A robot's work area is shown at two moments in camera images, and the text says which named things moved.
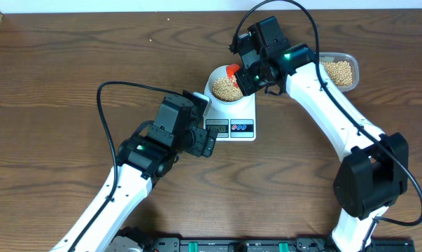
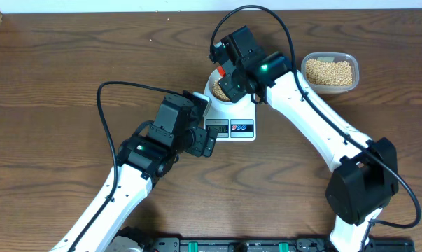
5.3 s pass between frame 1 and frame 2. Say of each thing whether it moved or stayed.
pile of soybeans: stayed
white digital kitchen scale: stayed
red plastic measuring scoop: moved
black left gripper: stayed
